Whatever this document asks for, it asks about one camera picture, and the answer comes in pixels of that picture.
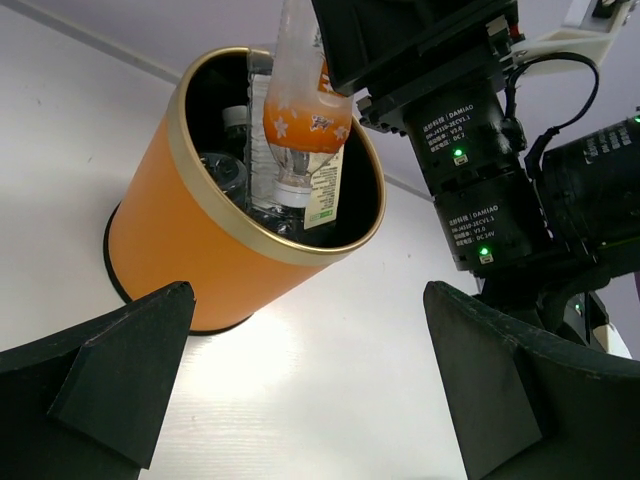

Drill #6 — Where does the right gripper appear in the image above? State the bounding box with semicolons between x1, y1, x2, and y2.
313;1;519;196

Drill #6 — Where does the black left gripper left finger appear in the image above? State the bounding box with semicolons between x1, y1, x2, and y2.
1;282;196;479

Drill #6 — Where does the clear bottle black label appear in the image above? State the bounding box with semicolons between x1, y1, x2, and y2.
200;105;249;210

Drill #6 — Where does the clear bottle cream label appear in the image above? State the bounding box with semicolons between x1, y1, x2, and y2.
245;49;342;246

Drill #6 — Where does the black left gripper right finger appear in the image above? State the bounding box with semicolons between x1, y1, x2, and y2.
424;281;639;479

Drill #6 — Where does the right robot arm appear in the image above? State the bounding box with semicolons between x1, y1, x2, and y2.
313;1;639;479

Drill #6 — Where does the orange label plastic bottle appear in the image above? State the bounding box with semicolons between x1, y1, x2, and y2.
262;0;355;207

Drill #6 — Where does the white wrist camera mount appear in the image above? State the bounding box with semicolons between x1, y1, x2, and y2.
512;0;639;65

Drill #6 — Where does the orange cylindrical bin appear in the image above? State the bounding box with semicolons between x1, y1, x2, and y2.
103;46;386;334

